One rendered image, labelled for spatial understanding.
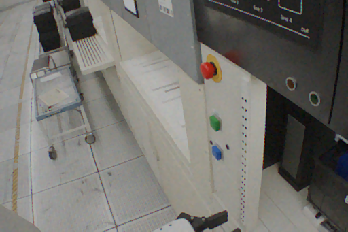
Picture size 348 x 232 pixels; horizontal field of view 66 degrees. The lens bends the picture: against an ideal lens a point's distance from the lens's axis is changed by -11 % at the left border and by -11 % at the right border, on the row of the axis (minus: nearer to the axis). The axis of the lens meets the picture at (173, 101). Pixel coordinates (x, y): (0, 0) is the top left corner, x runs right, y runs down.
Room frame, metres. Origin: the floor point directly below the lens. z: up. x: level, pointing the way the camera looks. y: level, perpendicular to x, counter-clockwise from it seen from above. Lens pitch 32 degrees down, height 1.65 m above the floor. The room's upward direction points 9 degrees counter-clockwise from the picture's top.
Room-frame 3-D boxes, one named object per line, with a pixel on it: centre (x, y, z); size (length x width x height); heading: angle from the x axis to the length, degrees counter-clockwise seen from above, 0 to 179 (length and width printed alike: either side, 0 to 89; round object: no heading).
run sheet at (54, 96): (2.33, 1.08, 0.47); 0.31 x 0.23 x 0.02; 40
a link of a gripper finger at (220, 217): (0.33, -0.03, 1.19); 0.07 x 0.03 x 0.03; 108
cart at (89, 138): (2.51, 1.11, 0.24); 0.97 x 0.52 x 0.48; 21
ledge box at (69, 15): (2.91, 0.80, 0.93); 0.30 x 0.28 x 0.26; 15
